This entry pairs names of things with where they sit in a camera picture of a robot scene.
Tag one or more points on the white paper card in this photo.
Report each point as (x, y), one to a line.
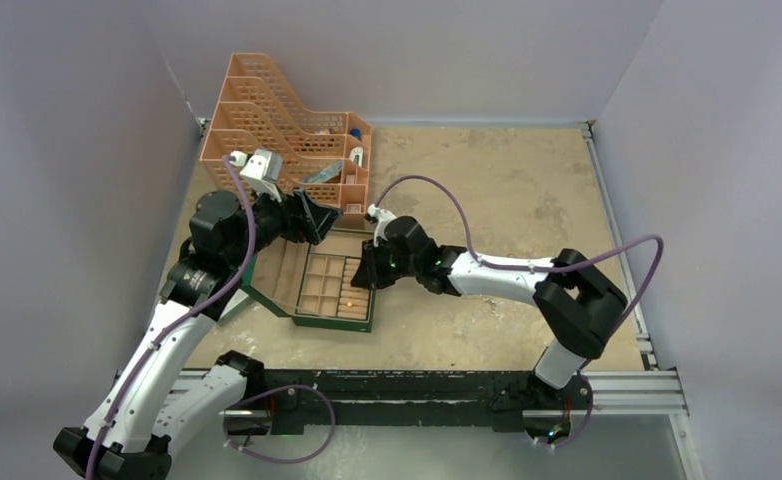
(239, 301)

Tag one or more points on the peach mesh file organizer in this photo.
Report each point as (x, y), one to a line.
(258, 108)

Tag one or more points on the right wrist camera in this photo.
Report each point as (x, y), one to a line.
(379, 218)

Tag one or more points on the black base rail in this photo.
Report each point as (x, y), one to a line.
(513, 401)

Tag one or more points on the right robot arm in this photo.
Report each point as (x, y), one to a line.
(580, 305)

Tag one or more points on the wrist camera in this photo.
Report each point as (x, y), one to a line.
(260, 169)
(379, 218)

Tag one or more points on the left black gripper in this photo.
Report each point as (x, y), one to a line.
(297, 226)

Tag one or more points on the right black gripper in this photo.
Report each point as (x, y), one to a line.
(371, 274)

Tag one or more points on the green jewelry box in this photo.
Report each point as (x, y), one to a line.
(310, 284)

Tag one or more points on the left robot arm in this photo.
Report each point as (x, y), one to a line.
(134, 434)

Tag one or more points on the silver stapler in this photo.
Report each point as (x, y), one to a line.
(357, 156)

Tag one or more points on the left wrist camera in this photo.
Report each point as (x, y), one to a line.
(260, 169)

